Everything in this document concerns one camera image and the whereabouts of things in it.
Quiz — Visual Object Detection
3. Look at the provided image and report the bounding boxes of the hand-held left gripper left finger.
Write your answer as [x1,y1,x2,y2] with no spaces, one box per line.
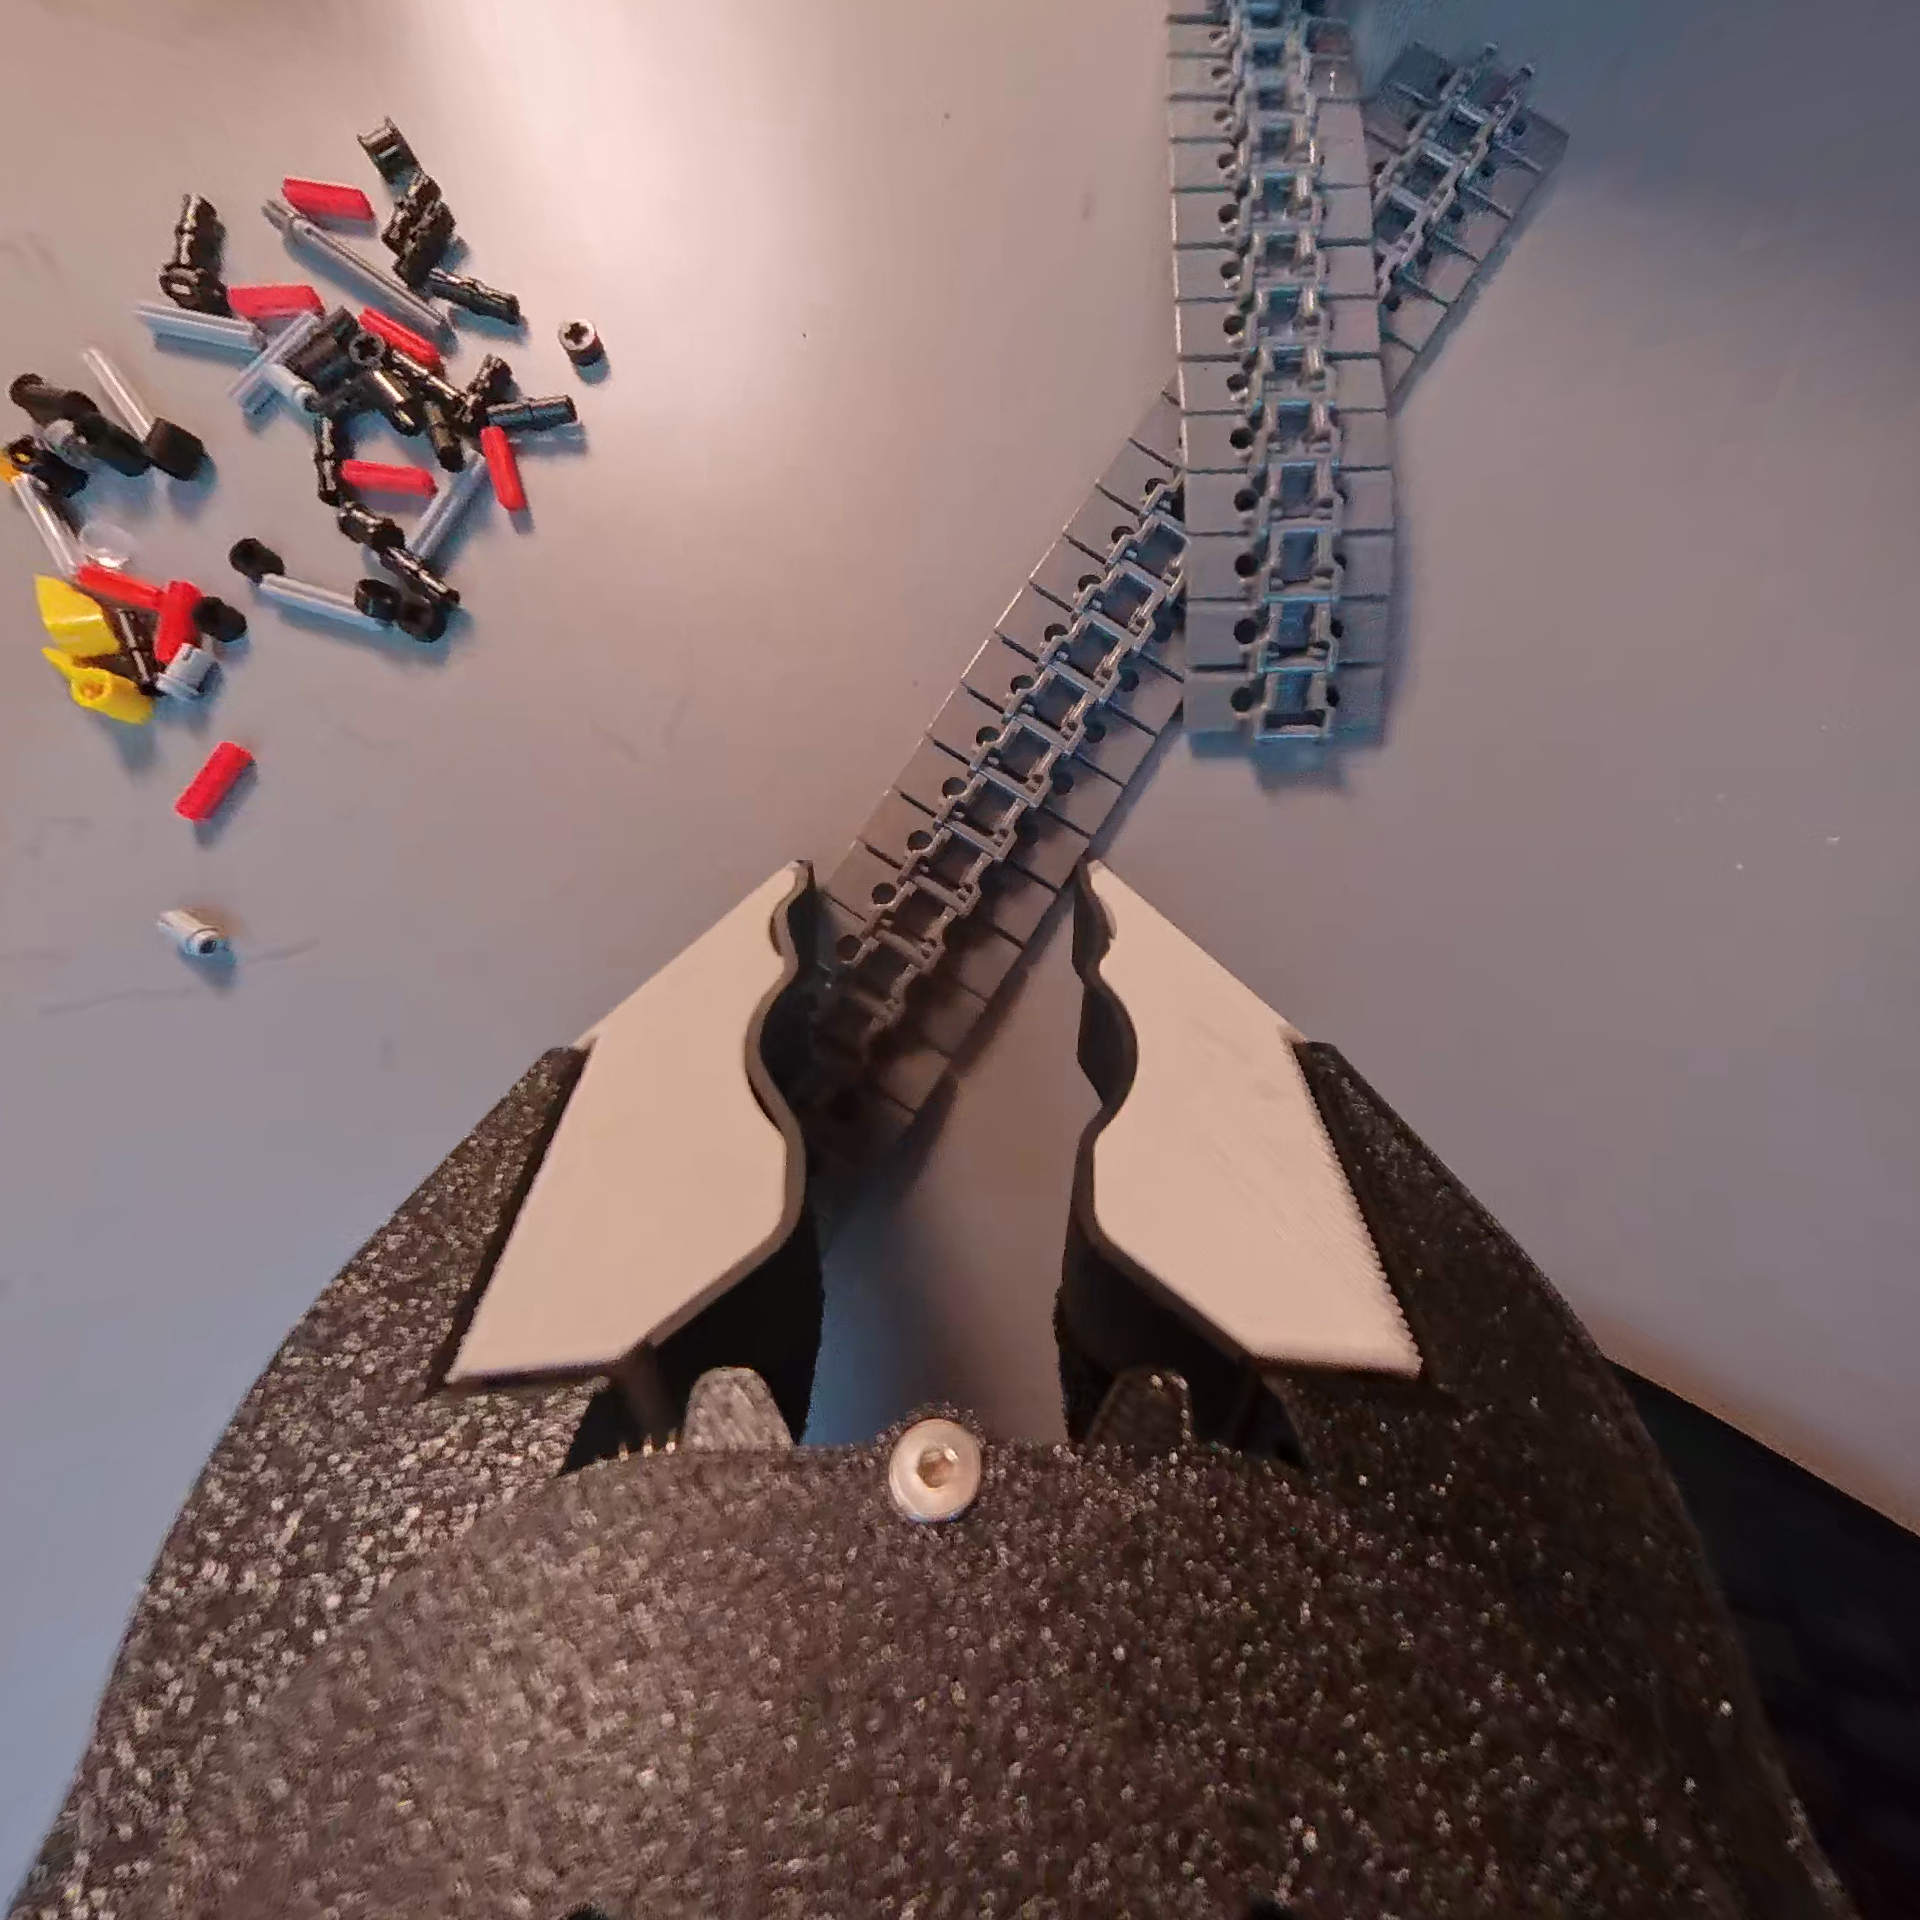
[440,859,826,1449]

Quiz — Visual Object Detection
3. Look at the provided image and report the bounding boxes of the grey toy track belt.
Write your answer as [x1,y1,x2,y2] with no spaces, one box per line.
[1161,0,1401,748]
[806,41,1573,1156]

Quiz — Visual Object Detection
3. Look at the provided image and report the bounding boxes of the black chair armrest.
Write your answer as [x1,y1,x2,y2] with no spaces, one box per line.
[1612,1359,1920,1920]

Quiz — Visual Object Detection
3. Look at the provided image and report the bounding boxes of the grey desk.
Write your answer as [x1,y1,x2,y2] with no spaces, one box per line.
[0,0,1920,1864]

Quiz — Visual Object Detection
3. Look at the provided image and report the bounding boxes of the pile of small building pieces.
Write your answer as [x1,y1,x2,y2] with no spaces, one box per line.
[0,116,585,729]

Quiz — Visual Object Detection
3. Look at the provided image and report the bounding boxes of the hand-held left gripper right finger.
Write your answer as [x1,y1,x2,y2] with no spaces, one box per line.
[1054,859,1425,1449]

